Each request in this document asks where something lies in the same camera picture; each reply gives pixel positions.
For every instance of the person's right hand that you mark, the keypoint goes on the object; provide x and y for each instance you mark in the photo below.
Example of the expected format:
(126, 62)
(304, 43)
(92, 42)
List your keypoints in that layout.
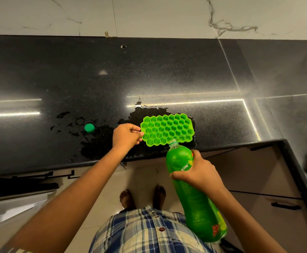
(203, 173)

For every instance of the person's left hand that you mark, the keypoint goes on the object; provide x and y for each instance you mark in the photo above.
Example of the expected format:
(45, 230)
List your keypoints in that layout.
(124, 136)

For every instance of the person's right thumb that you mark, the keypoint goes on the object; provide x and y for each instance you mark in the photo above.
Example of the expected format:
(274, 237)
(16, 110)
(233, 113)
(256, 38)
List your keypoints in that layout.
(180, 175)

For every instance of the person's left thumb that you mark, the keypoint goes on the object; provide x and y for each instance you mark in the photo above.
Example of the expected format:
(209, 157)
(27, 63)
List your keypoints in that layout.
(139, 137)

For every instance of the green honeycomb silicone ice tray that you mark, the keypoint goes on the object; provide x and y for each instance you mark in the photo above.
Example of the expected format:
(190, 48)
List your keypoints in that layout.
(169, 129)

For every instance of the green plastic soda bottle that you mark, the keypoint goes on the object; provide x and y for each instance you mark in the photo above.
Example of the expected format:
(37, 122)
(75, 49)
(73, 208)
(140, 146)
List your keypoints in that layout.
(195, 205)

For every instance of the person's right forearm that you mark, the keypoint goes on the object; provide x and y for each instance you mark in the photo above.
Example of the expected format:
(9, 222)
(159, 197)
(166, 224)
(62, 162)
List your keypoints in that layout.
(245, 221)

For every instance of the person's left forearm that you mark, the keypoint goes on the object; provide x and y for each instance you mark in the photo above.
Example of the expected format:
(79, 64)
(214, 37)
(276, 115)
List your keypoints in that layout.
(71, 200)

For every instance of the person's right foot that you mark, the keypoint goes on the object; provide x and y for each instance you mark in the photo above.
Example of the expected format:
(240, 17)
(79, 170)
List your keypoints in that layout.
(159, 196)

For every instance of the person's foot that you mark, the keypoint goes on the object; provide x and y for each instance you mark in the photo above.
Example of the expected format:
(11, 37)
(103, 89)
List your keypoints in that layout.
(159, 196)
(127, 199)

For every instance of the water puddle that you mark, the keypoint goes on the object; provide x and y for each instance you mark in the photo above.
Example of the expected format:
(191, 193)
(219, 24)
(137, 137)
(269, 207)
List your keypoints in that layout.
(100, 144)

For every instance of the green bottle cap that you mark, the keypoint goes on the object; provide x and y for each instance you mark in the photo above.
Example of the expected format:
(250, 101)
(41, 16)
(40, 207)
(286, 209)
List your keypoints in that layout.
(89, 128)

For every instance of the person's left foot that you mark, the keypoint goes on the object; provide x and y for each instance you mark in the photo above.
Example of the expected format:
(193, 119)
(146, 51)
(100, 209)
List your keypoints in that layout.
(127, 199)

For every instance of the blue plaid shirt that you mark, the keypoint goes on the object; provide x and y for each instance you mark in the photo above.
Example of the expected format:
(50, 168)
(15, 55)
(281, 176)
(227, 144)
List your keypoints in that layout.
(143, 234)

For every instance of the beige cabinet drawer front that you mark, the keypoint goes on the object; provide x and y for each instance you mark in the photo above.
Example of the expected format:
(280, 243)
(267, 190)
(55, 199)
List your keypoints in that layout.
(256, 171)
(282, 229)

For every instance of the white appliance door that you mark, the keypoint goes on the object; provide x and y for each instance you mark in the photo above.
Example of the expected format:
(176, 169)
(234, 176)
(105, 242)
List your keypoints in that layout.
(13, 208)

